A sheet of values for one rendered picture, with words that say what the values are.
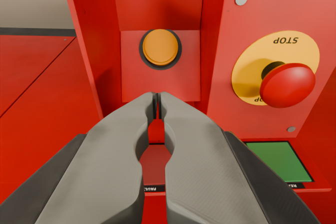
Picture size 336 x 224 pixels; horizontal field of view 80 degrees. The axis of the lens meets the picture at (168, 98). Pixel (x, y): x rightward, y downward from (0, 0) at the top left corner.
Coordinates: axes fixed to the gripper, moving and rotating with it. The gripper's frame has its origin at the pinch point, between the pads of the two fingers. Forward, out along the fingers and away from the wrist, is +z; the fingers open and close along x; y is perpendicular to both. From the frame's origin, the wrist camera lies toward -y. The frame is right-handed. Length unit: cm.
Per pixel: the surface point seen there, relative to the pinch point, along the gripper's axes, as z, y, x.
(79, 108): 29.2, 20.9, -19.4
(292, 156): 3.6, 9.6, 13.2
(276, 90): 2.6, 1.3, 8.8
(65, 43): 67, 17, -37
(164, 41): 11.2, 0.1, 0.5
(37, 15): 85, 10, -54
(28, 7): 84, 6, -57
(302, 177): 1.4, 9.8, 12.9
